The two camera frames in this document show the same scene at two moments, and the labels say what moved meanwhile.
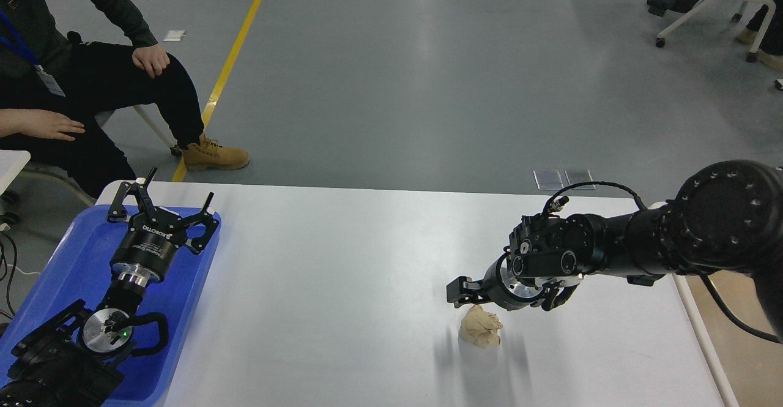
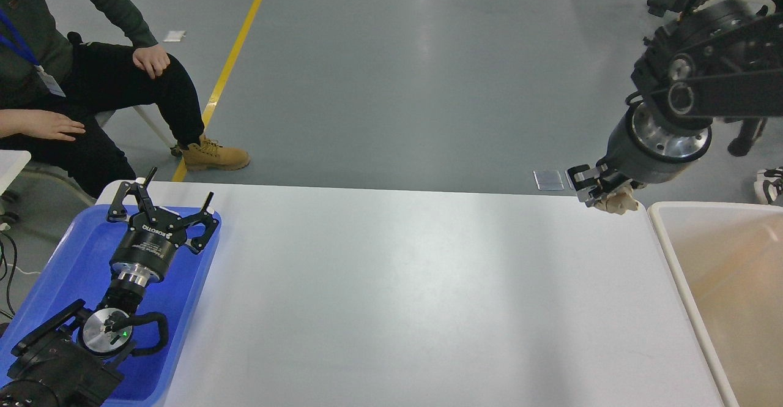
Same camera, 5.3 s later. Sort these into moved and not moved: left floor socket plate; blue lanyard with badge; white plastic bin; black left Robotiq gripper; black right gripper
Moved: black right gripper
Not moved: left floor socket plate; blue lanyard with badge; white plastic bin; black left Robotiq gripper
